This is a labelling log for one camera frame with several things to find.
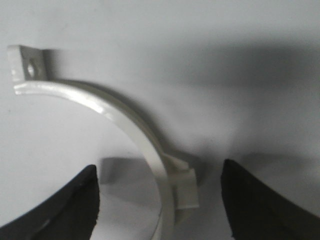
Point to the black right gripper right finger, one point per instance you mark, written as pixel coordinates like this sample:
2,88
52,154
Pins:
257,212

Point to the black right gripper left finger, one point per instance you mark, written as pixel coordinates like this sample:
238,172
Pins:
69,214

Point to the white half pipe clamp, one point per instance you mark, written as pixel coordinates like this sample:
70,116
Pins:
175,179

